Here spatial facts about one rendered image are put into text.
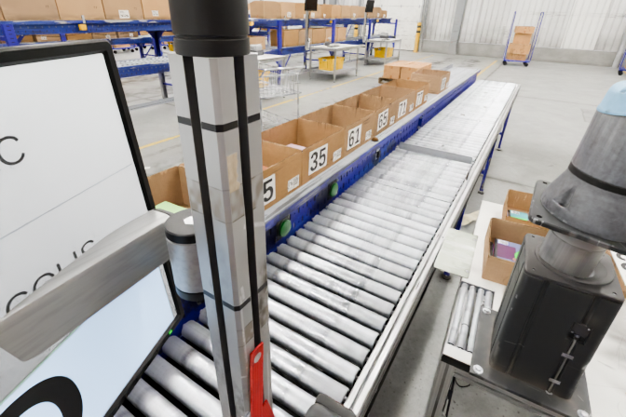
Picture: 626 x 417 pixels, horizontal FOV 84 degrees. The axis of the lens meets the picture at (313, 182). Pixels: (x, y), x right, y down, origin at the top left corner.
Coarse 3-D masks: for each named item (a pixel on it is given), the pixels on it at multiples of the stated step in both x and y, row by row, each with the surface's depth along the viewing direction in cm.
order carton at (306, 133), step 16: (272, 128) 172; (288, 128) 183; (304, 128) 189; (320, 128) 183; (336, 128) 178; (288, 144) 187; (304, 144) 192; (320, 144) 158; (336, 144) 172; (304, 160) 149; (336, 160) 177; (304, 176) 152
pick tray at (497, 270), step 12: (492, 228) 141; (504, 228) 139; (516, 228) 137; (528, 228) 135; (540, 228) 133; (492, 240) 141; (504, 240) 141; (516, 240) 139; (492, 264) 118; (504, 264) 116; (492, 276) 120; (504, 276) 118; (624, 288) 105
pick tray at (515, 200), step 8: (512, 192) 162; (520, 192) 161; (512, 200) 164; (520, 200) 162; (528, 200) 160; (504, 208) 154; (512, 208) 164; (520, 208) 163; (528, 208) 162; (504, 216) 145; (528, 224) 138; (536, 224) 136
